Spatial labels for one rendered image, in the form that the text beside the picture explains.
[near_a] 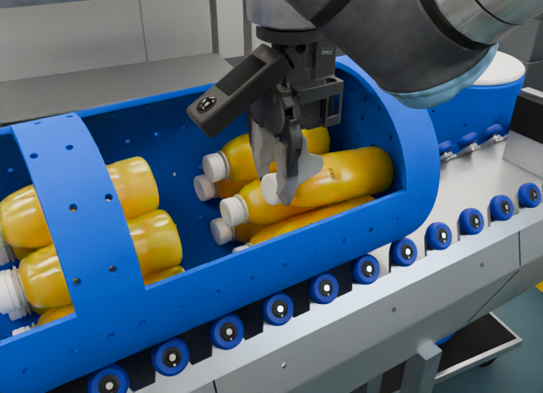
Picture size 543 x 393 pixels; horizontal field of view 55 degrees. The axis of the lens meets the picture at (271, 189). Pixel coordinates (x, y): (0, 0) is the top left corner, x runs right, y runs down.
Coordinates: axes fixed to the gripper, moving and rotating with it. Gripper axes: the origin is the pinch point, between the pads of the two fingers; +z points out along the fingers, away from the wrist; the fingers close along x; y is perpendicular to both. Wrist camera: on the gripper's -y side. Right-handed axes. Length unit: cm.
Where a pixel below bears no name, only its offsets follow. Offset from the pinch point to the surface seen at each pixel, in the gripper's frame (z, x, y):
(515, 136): 13, 9, 64
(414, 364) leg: 53, -1, 34
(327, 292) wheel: 15.6, -5.5, 5.8
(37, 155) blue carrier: -10.8, 1.9, -24.7
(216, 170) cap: 0.9, 9.0, -3.2
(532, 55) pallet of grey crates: 66, 136, 271
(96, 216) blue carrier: -6.8, -4.9, -21.8
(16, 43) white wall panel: 69, 328, 6
